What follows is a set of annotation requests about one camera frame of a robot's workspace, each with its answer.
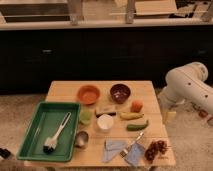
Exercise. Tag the black low cabinet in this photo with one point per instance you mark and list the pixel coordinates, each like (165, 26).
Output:
(31, 59)

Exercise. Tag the orange red apple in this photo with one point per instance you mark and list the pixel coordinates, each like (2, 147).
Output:
(136, 106)

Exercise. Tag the orange plastic bowl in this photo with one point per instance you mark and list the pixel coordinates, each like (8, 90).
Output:
(88, 94)

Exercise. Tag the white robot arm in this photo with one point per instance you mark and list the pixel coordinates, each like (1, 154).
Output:
(187, 83)

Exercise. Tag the dark red grape bunch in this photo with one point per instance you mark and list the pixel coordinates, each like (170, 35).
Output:
(154, 148)

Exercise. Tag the blue scouring pad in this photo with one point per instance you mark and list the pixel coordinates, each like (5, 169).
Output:
(134, 155)

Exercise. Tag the light green plastic cup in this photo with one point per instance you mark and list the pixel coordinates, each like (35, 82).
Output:
(85, 117)

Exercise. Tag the small metal cup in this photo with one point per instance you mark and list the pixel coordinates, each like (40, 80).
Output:
(82, 139)

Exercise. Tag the green toy cucumber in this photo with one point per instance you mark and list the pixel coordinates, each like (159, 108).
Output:
(137, 127)

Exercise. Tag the white paper cup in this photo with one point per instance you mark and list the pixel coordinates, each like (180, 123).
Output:
(105, 122)

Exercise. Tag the blue folded cloth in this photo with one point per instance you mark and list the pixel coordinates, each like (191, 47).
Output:
(112, 148)

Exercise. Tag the dark maroon bowl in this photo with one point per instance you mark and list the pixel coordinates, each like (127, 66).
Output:
(120, 93)

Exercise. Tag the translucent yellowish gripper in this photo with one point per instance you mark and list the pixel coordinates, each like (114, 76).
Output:
(168, 116)

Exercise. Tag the wooden table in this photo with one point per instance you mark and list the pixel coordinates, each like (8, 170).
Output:
(65, 91)

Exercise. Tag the yellow toy banana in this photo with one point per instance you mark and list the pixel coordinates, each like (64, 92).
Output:
(130, 115)

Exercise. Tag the white handled dish brush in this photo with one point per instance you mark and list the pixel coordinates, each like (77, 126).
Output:
(51, 142)

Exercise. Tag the green plastic tray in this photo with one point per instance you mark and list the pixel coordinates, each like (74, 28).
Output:
(45, 122)

